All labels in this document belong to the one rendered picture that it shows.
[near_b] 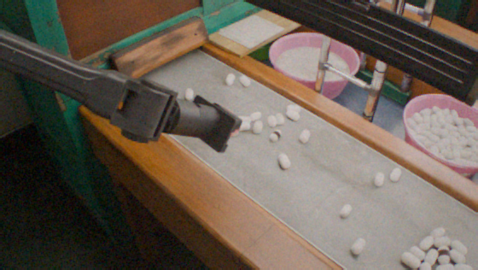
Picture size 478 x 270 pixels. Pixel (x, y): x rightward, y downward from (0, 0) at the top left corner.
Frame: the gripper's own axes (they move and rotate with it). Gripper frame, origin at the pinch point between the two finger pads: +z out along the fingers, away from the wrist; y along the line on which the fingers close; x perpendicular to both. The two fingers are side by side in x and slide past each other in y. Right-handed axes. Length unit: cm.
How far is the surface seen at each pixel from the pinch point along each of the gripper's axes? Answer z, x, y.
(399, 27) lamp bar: -2.8, -28.7, -19.9
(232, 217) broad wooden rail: -1.9, 14.0, -9.5
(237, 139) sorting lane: 12.7, 4.9, 6.2
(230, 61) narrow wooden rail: 26.3, -9.3, 28.8
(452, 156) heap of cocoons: 38, -16, -34
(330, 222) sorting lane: 10.2, 7.2, -22.9
